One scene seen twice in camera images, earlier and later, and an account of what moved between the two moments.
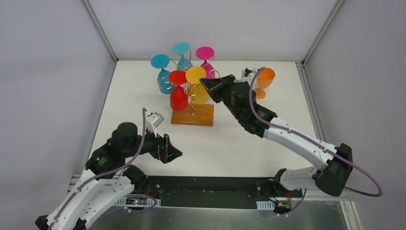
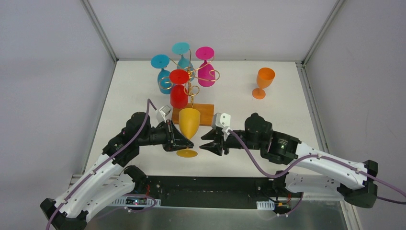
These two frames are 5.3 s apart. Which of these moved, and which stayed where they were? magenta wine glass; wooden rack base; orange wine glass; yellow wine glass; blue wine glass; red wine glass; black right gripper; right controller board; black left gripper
Moved: yellow wine glass; black left gripper; black right gripper
Stayed: right controller board; red wine glass; wooden rack base; blue wine glass; magenta wine glass; orange wine glass
